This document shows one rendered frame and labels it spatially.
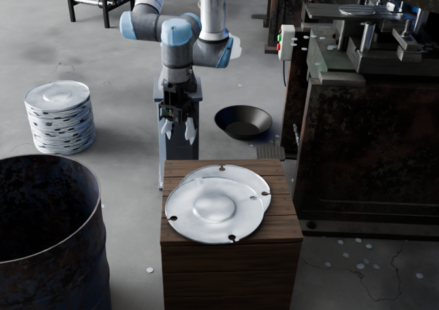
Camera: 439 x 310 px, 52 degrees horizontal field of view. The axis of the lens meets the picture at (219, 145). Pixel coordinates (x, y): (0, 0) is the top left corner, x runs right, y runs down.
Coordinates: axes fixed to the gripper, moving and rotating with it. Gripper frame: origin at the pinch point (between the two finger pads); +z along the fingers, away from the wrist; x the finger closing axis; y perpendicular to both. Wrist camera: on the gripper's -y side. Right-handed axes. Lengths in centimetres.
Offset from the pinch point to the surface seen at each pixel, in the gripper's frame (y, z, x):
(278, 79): -159, 51, -4
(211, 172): -8.6, 17.2, 6.9
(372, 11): -62, -26, 45
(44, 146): -35, 48, -87
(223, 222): 12.8, 16.5, 18.6
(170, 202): 10.8, 16.6, 1.1
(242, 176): -10.1, 17.3, 16.8
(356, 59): -43, -16, 43
